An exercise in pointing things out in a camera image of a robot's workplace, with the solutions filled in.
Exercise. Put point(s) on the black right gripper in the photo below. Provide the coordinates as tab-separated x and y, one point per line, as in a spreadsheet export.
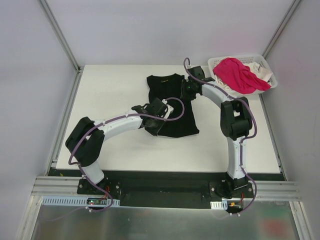
188	88

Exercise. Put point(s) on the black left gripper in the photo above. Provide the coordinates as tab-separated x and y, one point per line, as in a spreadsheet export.
156	126

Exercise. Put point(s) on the black daisy print t-shirt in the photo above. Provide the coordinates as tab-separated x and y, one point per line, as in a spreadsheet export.
169	88

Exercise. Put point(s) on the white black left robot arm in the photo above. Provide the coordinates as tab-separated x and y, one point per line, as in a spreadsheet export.
86	140

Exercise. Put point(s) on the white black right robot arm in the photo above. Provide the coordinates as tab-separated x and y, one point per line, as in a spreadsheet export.
235	124

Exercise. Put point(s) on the pink t-shirt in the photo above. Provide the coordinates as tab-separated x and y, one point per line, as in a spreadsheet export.
232	75

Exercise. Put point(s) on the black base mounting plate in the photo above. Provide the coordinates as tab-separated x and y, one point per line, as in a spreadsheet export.
160	189

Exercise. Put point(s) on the white plastic basket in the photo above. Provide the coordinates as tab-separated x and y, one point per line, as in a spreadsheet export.
245	59

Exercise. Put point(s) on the white cream t-shirt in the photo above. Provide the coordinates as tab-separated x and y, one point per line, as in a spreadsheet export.
260	71

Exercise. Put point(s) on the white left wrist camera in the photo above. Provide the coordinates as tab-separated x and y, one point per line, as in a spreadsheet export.
168	109

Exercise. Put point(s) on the left table edge rail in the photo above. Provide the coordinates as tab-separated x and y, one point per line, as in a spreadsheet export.
58	142

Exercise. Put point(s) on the white right cable duct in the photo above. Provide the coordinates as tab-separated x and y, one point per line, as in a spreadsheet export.
219	205

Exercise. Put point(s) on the white cable duct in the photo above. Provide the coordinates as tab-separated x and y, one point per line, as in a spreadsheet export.
79	201
219	205

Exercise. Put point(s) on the front aluminium rail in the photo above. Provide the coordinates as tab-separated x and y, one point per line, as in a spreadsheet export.
67	186

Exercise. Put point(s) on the white left cable duct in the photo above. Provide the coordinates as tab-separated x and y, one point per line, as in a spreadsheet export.
79	201

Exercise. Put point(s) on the right aluminium frame post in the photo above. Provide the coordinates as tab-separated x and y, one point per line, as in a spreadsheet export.
289	14

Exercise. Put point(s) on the aluminium frame post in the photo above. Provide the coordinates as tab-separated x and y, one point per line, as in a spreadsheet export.
289	14
59	34

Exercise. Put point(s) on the left aluminium frame post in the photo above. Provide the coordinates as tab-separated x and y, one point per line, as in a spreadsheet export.
59	34

